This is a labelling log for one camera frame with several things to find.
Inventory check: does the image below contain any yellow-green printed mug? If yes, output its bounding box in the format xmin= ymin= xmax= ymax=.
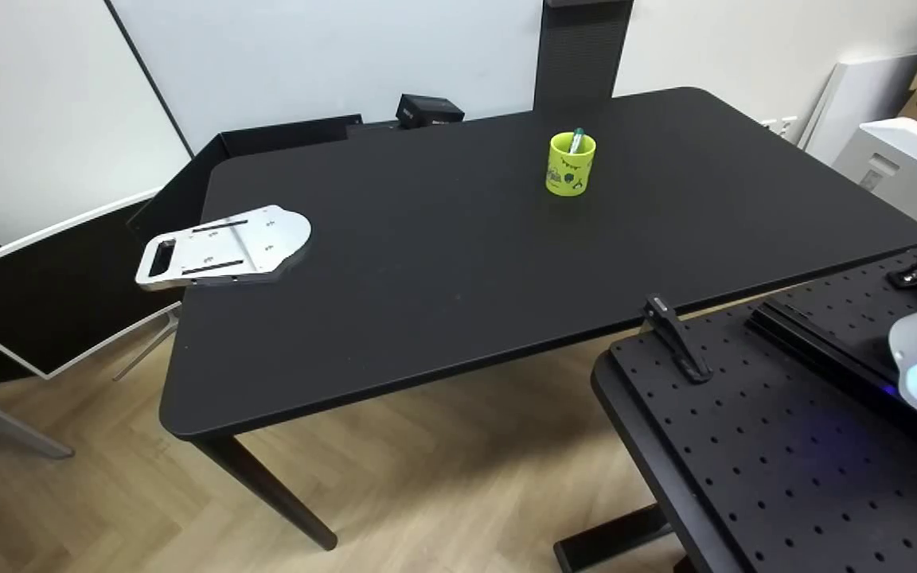
xmin=545 ymin=131 xmax=597 ymax=197

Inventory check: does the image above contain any white framed curved monitor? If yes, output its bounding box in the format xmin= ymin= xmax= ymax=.
xmin=0 ymin=188 xmax=182 ymax=381

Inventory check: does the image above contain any black spring clamp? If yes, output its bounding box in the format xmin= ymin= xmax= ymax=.
xmin=642 ymin=295 xmax=714 ymax=384

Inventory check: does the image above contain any silver metal mounting plate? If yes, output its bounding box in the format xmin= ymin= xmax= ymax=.
xmin=135 ymin=205 xmax=313 ymax=291

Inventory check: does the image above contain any white flat board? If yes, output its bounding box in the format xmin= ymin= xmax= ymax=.
xmin=798 ymin=53 xmax=917 ymax=166

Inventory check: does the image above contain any black perforated tall panel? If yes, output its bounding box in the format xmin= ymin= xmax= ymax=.
xmin=533 ymin=0 xmax=635 ymax=111

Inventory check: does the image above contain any black desk side panel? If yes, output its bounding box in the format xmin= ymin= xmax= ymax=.
xmin=126 ymin=114 xmax=364 ymax=244

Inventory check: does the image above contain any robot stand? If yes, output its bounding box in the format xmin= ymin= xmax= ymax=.
xmin=552 ymin=209 xmax=917 ymax=573

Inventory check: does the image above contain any small black box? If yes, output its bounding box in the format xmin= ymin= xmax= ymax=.
xmin=396 ymin=94 xmax=466 ymax=130

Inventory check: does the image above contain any white printer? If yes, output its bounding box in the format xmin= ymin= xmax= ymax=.
xmin=830 ymin=117 xmax=917 ymax=232

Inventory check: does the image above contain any whiteboard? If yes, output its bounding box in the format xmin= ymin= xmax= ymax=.
xmin=103 ymin=0 xmax=547 ymax=158

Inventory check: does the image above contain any white wall socket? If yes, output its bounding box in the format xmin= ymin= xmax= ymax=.
xmin=759 ymin=116 xmax=800 ymax=144

